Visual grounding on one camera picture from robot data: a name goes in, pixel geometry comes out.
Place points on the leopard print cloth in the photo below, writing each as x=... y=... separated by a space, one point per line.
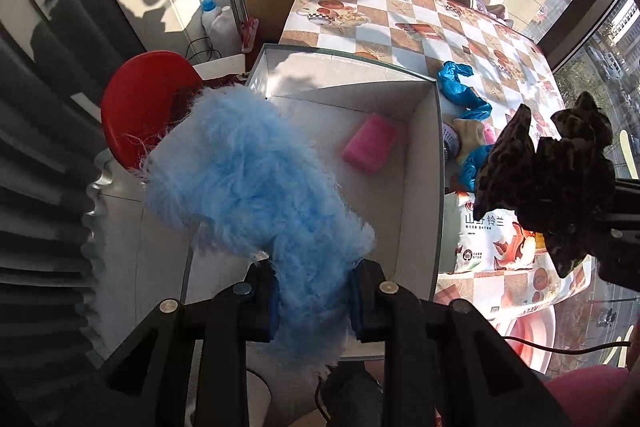
x=540 y=172

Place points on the light blue fluffy cloth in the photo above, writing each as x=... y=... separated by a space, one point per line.
x=250 y=177

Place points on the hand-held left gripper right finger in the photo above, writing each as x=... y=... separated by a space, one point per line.
x=356 y=307

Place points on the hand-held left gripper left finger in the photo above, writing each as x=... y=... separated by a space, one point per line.
x=272 y=307

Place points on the white jug with blue cap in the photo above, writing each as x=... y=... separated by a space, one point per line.
x=210 y=12

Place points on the red round stool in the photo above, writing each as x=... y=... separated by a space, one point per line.
x=137 y=107

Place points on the pink sponge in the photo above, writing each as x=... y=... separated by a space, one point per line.
x=370 y=144

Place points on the small white table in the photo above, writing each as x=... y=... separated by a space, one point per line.
x=220 y=67

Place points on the printed tissue carton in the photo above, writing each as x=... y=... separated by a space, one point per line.
x=492 y=237

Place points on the checkered printed tablecloth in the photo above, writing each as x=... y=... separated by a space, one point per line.
x=430 y=32

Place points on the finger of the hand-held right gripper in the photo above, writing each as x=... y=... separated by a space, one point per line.
x=627 y=202
x=620 y=262

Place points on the grey ribbed panel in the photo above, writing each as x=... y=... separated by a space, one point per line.
x=45 y=207

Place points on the white plastic jug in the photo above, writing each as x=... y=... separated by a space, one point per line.
x=226 y=29

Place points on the white cardboard box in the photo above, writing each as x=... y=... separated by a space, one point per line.
x=400 y=167

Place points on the blue plastic glove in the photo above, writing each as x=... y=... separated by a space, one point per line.
x=472 y=164
x=457 y=84

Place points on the pink cloth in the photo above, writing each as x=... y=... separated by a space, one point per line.
x=592 y=389

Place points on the beige sock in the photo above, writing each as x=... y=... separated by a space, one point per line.
x=470 y=134

